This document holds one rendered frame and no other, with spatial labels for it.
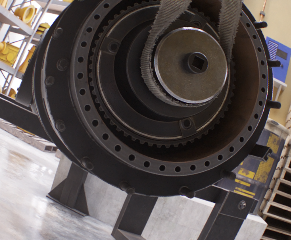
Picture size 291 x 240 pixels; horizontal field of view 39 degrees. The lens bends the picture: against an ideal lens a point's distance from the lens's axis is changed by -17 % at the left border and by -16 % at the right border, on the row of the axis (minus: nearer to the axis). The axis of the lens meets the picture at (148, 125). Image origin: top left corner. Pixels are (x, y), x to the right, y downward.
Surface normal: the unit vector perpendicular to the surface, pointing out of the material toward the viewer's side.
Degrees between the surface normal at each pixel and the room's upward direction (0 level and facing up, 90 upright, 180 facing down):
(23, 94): 139
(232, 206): 90
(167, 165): 90
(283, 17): 90
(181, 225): 90
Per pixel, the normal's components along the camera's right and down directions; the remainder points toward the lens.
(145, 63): -0.96, 0.05
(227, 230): 0.36, 0.10
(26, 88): 0.02, 0.57
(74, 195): -0.15, -0.11
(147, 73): -0.93, 0.29
